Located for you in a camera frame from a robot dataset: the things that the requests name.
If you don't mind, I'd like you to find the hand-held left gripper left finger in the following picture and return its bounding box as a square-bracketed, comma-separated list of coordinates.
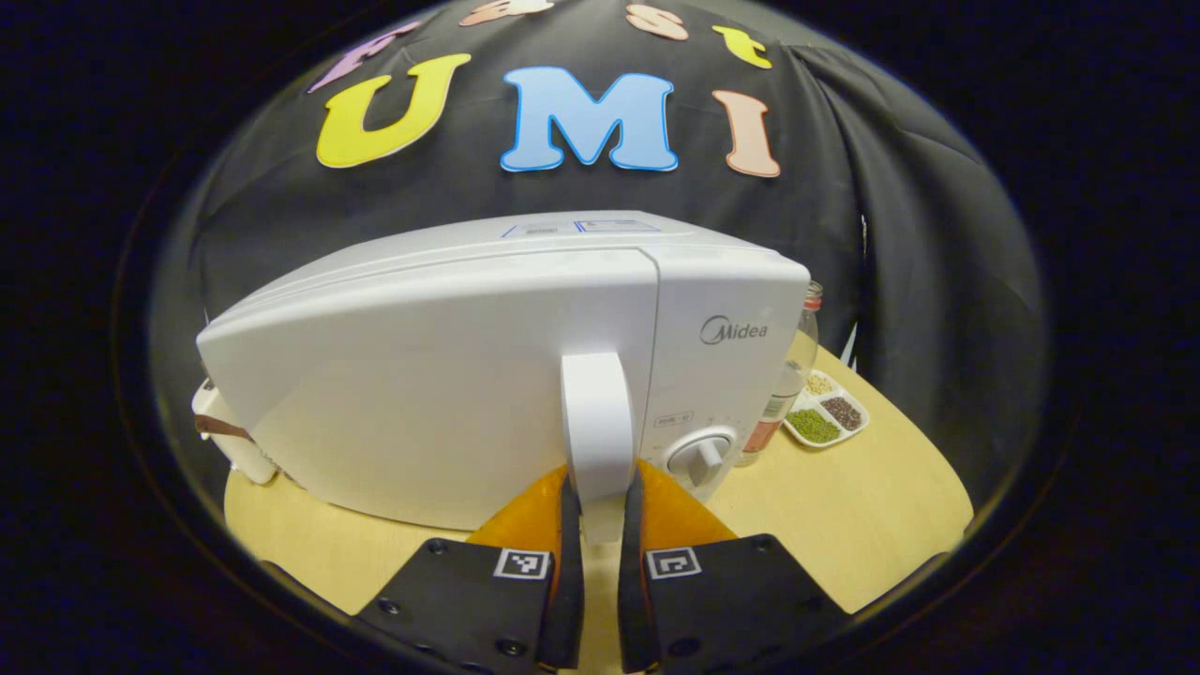
[352, 464, 588, 675]

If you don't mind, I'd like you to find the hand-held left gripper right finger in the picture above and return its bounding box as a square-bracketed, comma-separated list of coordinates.
[614, 457, 849, 675]

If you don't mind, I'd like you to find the white microwave oven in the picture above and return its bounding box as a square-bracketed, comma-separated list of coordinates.
[195, 210, 812, 547]

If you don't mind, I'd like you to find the white divided plate with grains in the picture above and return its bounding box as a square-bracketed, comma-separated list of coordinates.
[783, 368, 871, 449]

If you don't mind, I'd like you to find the clear glass bottle red label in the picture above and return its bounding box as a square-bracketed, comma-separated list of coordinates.
[734, 281, 824, 468]

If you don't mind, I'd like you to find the white toaster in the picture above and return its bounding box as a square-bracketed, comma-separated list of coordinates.
[191, 378, 279, 486]

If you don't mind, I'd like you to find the black backdrop cloth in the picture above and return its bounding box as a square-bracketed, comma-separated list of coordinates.
[150, 0, 1046, 507]

